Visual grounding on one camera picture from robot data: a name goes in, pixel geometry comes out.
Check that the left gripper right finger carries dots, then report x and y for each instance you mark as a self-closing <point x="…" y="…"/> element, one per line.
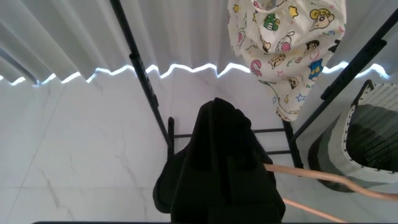
<point x="258" y="196"/>

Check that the cream printed garment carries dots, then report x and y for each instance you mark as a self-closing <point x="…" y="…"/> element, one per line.
<point x="280" y="46"/>

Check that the black garment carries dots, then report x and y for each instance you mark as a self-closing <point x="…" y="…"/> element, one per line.
<point x="233" y="130"/>

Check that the black clothes rack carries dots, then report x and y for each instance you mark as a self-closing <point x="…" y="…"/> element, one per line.
<point x="140" y="62"/>

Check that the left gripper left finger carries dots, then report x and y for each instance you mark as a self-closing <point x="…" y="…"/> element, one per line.
<point x="199" y="186"/>

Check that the white curtain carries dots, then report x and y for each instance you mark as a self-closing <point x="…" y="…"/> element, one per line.
<point x="77" y="31"/>

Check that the pink clothes hanger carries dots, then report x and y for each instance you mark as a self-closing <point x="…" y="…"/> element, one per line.
<point x="311" y="174"/>

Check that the white laundry basket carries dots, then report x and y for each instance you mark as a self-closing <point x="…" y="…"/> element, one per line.
<point x="373" y="130"/>

